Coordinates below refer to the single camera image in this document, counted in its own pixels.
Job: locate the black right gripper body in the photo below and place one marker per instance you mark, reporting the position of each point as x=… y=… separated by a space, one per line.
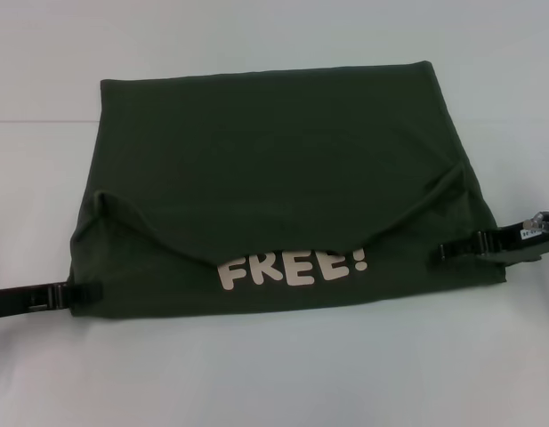
x=532 y=236

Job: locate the right wrist silver connector stud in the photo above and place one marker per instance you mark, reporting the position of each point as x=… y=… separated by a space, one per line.
x=536 y=224

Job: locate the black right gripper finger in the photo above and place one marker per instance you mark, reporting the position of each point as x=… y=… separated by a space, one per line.
x=465 y=249

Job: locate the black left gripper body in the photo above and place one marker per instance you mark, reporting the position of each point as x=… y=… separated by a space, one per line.
x=11 y=302

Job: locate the dark green t-shirt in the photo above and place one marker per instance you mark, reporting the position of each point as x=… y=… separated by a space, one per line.
x=278 y=178

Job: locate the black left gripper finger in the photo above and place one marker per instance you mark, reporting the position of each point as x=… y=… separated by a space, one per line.
x=78 y=293

